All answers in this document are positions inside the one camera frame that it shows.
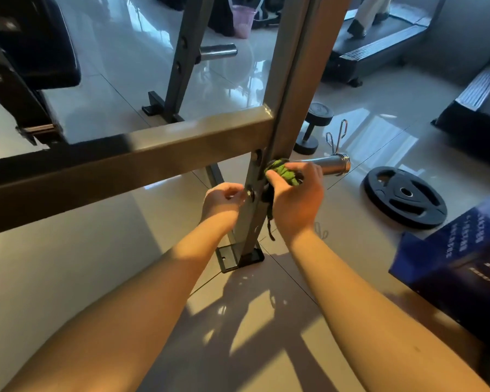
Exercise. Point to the person's right hand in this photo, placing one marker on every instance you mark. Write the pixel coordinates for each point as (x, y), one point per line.
(296, 200)

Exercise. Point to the person's left hand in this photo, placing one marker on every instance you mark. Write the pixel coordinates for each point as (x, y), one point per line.
(222, 204)

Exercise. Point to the green cleaning cloth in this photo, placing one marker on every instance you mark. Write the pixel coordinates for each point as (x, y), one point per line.
(282, 171)

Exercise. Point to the grey steel gym machine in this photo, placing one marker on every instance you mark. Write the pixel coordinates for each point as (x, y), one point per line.
(188, 151)

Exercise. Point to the person's left forearm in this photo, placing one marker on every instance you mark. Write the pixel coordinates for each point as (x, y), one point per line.
(122, 322)

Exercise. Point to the person's right forearm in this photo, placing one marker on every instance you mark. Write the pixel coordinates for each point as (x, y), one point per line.
(384, 322)

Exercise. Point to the chrome weight storage peg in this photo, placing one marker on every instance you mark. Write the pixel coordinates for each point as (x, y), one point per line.
(331, 165)
(216, 52)

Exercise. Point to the large black dumbbell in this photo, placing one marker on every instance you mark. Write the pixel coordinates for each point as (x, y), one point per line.
(312, 126)

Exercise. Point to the metal spring barbell collar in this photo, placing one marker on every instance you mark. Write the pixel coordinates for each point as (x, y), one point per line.
(336, 136)

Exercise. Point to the large black weight plate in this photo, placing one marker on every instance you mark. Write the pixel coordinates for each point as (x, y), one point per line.
(404, 196)

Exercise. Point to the black treadmill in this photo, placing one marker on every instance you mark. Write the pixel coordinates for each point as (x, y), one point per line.
(376, 45)
(478, 110)

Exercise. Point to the dark blue stand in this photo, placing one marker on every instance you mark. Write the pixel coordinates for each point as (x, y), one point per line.
(465, 265)

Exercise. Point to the pink plastic bucket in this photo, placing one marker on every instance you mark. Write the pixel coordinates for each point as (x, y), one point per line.
(243, 18)

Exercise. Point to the black padded bench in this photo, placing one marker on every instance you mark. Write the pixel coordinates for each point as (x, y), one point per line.
(33, 36)

